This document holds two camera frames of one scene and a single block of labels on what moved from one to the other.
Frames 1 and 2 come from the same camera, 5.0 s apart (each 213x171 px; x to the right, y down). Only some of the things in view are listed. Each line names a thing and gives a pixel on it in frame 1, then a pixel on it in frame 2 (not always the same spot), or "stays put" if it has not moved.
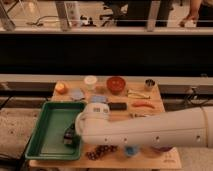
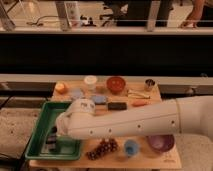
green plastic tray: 47,140 stays put
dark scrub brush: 68,138 to 51,142
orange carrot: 136,104 stays put
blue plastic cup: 132,150 stays put
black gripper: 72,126 to 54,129
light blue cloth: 77,94 stays put
